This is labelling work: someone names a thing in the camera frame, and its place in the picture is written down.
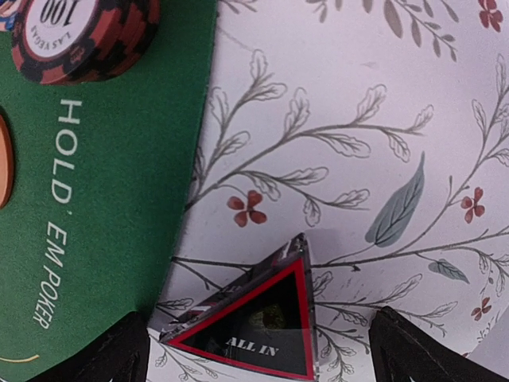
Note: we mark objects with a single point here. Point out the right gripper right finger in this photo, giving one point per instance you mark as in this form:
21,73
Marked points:
400,351

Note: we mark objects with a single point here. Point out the red chip stack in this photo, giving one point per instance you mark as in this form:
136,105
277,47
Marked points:
72,42

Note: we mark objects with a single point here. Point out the red black triangle button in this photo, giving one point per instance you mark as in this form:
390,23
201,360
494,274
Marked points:
262,321

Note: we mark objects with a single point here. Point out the orange big blind button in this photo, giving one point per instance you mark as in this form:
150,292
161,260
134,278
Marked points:
7,170

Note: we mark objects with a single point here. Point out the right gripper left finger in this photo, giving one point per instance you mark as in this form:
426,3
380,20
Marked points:
119,354

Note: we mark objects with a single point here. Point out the round green poker mat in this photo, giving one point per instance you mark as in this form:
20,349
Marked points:
102,172

